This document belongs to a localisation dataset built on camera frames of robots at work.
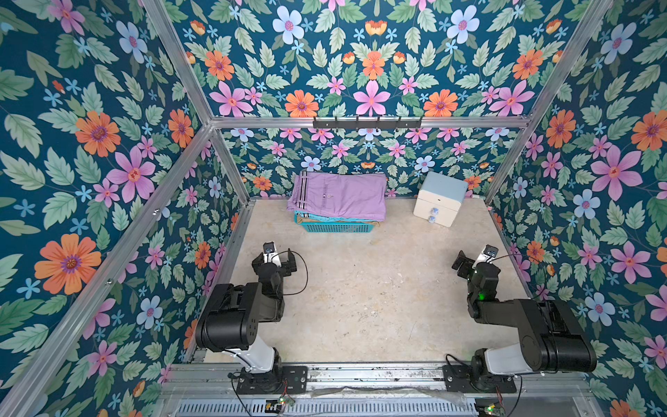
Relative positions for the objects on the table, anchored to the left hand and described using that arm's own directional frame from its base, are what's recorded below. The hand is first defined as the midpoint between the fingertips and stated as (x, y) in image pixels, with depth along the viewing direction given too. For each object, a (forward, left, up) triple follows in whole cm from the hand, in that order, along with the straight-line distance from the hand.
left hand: (276, 249), depth 92 cm
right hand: (-8, -71, -1) cm, 71 cm away
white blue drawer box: (+16, -63, +4) cm, 65 cm away
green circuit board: (-45, -6, -8) cm, 46 cm away
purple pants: (+18, -32, +6) cm, 37 cm away
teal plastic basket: (+12, -13, -1) cm, 18 cm away
